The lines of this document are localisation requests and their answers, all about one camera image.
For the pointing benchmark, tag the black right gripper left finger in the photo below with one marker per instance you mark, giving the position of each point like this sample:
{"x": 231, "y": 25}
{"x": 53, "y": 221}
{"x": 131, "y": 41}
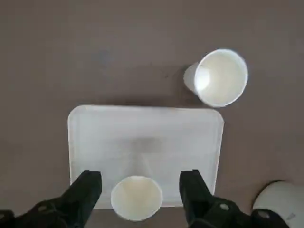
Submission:
{"x": 78, "y": 197}

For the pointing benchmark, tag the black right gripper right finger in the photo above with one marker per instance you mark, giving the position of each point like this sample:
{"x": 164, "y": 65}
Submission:
{"x": 194, "y": 197}

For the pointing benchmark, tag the white disposable paper cup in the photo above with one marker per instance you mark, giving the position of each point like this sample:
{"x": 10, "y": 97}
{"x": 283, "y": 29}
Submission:
{"x": 136, "y": 199}
{"x": 221, "y": 78}

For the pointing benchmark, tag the white rectangular mat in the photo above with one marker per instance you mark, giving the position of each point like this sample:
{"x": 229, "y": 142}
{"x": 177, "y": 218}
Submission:
{"x": 142, "y": 128}

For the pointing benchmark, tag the white lidded bin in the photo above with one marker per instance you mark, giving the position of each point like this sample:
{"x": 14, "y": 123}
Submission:
{"x": 273, "y": 197}

